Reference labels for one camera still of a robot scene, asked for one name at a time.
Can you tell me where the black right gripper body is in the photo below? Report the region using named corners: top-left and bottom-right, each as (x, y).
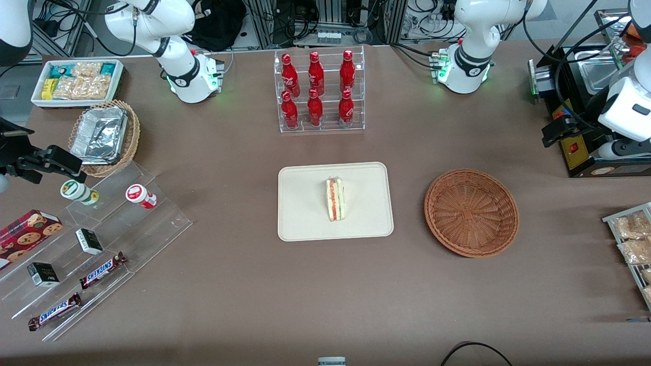
top-left (0, 117), bottom-right (34, 169)

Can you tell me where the triangular sandwich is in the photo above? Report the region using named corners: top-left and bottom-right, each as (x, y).
top-left (325, 176), bottom-right (346, 223)

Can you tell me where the aluminium foil tray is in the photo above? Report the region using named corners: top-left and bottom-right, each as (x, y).
top-left (70, 106), bottom-right (129, 166)

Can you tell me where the light oval wicker basket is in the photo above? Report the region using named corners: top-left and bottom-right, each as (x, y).
top-left (68, 100), bottom-right (141, 178)

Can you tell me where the brown round wicker basket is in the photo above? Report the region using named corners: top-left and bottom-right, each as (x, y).
top-left (424, 169), bottom-right (520, 258)

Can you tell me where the beige plastic tray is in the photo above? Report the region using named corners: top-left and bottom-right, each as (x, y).
top-left (277, 162), bottom-right (395, 242)

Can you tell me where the black food warmer machine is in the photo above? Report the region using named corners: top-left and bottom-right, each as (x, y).
top-left (528, 8), bottom-right (651, 178)

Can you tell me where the green lid cup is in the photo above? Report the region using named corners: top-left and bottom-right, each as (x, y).
top-left (60, 179), bottom-right (100, 206)

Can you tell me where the steel warmer pan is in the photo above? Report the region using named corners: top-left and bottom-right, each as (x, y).
top-left (576, 57), bottom-right (625, 95)

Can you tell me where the white rectangular snack bin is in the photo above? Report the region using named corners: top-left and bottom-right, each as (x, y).
top-left (31, 59), bottom-right (126, 109)

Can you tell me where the red cookie box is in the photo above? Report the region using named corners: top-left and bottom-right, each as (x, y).
top-left (0, 209), bottom-right (64, 270)

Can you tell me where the large clear snack bag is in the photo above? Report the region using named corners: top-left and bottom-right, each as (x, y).
top-left (53, 75), bottom-right (111, 100)

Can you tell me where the small black carton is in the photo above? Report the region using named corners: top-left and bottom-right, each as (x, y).
top-left (26, 262), bottom-right (61, 288)
top-left (75, 228), bottom-right (104, 256)

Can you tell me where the red lid cup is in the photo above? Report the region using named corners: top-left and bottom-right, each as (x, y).
top-left (125, 184), bottom-right (159, 210)

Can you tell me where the small clear snack bag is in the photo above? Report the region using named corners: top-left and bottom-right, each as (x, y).
top-left (71, 62), bottom-right (103, 78)

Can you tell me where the clear acrylic stepped display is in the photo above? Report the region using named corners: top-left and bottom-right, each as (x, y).
top-left (0, 162), bottom-right (193, 343)

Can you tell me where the brown Snickers bar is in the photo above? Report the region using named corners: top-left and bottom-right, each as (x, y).
top-left (27, 292), bottom-right (83, 332)
top-left (79, 251), bottom-right (128, 290)

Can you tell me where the red cola bottle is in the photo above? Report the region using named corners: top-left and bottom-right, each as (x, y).
top-left (281, 53), bottom-right (301, 98)
top-left (338, 89), bottom-right (355, 128)
top-left (307, 88), bottom-right (324, 127)
top-left (281, 90), bottom-right (300, 130)
top-left (339, 49), bottom-right (356, 93)
top-left (307, 51), bottom-right (326, 97)

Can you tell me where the black bag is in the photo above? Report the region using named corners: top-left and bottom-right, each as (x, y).
top-left (185, 0), bottom-right (248, 52)

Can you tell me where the clear acrylic bottle rack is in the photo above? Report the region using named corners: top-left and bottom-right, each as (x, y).
top-left (274, 45), bottom-right (366, 134)

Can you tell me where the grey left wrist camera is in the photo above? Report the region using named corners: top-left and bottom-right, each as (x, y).
top-left (598, 138), bottom-right (651, 160)

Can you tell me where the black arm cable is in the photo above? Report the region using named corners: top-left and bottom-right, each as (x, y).
top-left (522, 0), bottom-right (634, 134)

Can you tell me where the grey wire rack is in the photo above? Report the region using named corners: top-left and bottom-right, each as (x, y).
top-left (602, 202), bottom-right (651, 311)

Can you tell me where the aluminium frame rack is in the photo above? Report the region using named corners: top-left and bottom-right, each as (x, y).
top-left (243, 0), bottom-right (408, 47)

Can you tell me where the black table cable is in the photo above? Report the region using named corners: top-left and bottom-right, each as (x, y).
top-left (439, 341), bottom-right (515, 366)

